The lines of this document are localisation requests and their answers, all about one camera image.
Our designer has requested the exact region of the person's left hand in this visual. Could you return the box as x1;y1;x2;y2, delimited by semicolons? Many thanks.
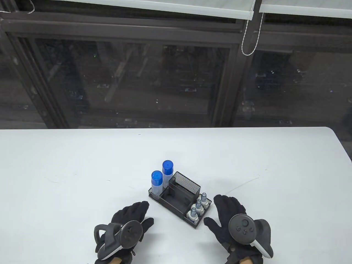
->
95;201;155;264

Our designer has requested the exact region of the person's right hand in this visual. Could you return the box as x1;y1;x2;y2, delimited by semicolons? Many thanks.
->
203;195;265;264

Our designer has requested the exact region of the black left hand controller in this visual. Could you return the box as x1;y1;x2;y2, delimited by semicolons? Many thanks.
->
94;220;144;261

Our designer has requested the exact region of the black hand controller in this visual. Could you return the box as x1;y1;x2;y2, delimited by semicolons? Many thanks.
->
94;220;144;261
228;214;274;259

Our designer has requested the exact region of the black right hand controller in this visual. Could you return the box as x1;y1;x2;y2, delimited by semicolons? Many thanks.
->
228;214;274;259

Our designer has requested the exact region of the black mesh desk organizer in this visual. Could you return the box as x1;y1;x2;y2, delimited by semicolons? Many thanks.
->
148;171;212;229

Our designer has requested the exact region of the white roller blind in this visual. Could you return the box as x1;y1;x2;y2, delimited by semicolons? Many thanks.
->
52;0;255;20
259;0;352;20

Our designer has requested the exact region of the white looped blind cord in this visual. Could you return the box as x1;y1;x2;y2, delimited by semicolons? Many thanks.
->
241;0;265;56

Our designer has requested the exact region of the dark window frame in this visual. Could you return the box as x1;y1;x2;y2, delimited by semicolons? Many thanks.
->
0;0;352;130

